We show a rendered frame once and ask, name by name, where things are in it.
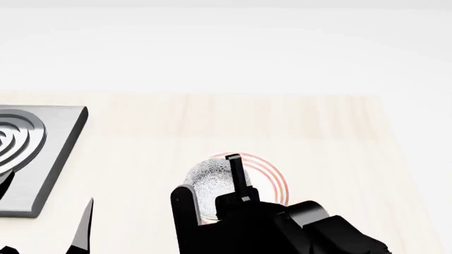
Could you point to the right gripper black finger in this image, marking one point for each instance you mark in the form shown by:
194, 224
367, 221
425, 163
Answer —
238, 177
184, 206

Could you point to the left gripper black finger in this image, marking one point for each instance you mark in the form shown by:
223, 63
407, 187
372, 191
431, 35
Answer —
83, 238
5, 185

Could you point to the floral patterned grey bowl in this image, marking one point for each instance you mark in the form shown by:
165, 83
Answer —
212, 180

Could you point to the white plate with red rings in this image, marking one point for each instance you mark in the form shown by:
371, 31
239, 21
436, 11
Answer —
269, 182

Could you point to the grey square stove burner plate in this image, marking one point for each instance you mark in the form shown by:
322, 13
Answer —
53, 137

